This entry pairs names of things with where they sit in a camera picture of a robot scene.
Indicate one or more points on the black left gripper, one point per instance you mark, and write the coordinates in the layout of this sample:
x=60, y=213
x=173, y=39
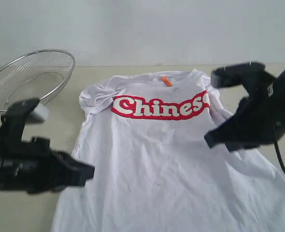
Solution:
x=32, y=166

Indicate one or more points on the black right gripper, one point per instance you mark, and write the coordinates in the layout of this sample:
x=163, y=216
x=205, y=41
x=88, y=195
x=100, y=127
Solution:
x=259, y=121

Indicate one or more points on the metal wire mesh basket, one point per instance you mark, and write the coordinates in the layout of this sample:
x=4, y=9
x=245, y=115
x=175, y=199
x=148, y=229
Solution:
x=40, y=74

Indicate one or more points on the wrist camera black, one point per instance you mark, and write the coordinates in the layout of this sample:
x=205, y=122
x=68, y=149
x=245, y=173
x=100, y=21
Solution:
x=251, y=75
x=20, y=113

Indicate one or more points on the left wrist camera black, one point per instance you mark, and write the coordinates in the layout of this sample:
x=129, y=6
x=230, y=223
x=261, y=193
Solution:
x=20, y=113

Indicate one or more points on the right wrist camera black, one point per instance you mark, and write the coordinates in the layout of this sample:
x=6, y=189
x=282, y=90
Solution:
x=251, y=75

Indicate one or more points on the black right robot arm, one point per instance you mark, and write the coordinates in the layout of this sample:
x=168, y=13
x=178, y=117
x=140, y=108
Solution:
x=260, y=116

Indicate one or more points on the white t-shirt red lettering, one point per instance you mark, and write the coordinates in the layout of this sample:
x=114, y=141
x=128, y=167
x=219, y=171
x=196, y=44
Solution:
x=153, y=169

